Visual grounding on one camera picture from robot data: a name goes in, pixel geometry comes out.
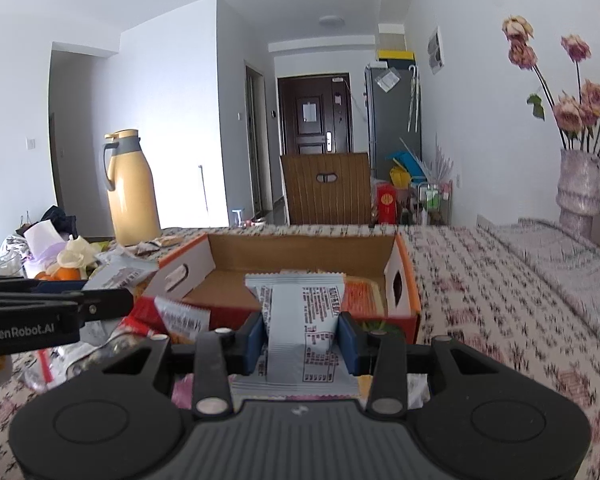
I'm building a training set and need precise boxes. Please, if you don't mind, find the red grey snack bag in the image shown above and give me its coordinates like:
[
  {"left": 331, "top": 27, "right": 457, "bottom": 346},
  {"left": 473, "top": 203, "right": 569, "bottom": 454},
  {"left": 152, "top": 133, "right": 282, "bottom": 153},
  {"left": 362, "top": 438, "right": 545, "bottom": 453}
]
[{"left": 34, "top": 303, "right": 157, "bottom": 391}]

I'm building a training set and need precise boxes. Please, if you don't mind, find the long orange snack pack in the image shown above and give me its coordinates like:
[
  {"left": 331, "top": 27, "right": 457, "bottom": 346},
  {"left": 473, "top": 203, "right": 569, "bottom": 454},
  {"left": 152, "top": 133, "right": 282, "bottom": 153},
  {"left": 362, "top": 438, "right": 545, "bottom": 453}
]
[{"left": 341, "top": 276, "right": 385, "bottom": 316}]

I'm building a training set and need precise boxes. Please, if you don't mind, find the white snack pack back side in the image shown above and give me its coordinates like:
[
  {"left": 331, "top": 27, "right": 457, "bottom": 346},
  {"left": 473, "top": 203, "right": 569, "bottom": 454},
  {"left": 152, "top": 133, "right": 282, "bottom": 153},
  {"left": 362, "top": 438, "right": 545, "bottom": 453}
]
[{"left": 232, "top": 272, "right": 358, "bottom": 400}]

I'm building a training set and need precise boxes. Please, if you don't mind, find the orange mandarin back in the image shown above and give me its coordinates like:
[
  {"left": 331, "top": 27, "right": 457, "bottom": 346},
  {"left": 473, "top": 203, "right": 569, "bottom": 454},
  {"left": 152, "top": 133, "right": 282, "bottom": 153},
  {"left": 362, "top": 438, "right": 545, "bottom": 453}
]
[{"left": 34, "top": 268, "right": 83, "bottom": 281}]

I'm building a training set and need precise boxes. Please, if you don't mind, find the white cloth flower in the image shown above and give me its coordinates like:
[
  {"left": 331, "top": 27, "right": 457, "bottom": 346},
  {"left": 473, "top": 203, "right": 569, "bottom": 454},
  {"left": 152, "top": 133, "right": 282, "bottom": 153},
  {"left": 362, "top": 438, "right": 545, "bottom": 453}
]
[{"left": 56, "top": 236, "right": 100, "bottom": 269}]

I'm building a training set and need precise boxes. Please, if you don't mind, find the white oat crisp pack leaning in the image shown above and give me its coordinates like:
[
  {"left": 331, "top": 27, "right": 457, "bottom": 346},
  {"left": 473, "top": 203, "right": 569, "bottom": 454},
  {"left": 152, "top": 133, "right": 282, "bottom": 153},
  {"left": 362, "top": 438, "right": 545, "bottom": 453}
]
[{"left": 154, "top": 297, "right": 211, "bottom": 344}]

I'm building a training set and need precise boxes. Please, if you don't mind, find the yellow thermos jug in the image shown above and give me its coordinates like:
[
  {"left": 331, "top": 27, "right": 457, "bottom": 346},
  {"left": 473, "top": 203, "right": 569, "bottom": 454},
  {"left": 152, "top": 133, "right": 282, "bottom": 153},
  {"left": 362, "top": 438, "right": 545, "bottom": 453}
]
[{"left": 102, "top": 129, "right": 161, "bottom": 246}]

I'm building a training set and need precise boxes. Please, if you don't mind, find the red cardboard snack box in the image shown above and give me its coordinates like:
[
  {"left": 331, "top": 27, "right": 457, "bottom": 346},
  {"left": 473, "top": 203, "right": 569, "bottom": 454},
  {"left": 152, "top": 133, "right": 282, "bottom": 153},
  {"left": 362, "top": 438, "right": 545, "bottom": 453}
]
[{"left": 142, "top": 231, "right": 423, "bottom": 346}]

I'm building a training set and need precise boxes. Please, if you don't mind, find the red gift box on floor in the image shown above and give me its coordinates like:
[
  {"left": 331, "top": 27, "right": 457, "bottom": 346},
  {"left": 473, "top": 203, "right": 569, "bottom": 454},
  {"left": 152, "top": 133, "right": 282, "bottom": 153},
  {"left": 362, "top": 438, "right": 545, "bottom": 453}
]
[{"left": 376, "top": 182, "right": 398, "bottom": 224}]

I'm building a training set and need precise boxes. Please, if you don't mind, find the pink textured flower vase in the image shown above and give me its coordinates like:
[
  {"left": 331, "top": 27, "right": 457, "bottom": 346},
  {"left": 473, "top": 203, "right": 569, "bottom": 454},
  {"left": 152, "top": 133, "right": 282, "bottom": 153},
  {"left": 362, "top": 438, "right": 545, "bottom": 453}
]
[{"left": 556, "top": 150, "right": 600, "bottom": 240}]

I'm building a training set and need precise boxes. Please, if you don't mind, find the wooden chair back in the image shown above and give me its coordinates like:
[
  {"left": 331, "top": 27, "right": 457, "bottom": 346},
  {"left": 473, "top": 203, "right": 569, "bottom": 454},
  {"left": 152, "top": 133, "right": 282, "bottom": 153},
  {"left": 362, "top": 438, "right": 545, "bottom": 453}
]
[{"left": 282, "top": 153, "right": 372, "bottom": 226}]

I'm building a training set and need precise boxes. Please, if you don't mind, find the dried pink roses bouquet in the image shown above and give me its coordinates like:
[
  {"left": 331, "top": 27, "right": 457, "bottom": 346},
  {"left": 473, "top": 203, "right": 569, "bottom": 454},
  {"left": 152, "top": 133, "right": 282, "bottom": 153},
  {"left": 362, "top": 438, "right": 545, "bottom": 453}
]
[{"left": 500, "top": 14, "right": 600, "bottom": 158}]

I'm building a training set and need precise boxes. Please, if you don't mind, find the grey refrigerator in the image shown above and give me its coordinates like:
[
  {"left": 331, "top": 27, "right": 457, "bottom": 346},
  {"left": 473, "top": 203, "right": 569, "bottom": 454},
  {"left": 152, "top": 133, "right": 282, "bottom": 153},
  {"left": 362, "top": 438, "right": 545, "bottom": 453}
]
[{"left": 365, "top": 58, "right": 422, "bottom": 181}]

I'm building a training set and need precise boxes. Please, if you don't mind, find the dark brown entrance door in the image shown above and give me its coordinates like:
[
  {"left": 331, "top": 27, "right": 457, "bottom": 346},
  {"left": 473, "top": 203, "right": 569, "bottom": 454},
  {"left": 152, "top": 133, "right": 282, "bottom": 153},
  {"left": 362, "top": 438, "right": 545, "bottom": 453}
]
[{"left": 277, "top": 74, "right": 352, "bottom": 155}]

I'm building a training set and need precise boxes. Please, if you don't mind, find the wire rack with bottles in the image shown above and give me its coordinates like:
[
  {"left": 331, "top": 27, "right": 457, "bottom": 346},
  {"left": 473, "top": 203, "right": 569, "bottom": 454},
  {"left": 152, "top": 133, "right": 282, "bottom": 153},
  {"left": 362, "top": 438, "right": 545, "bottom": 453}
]
[{"left": 410, "top": 181, "right": 453, "bottom": 226}]

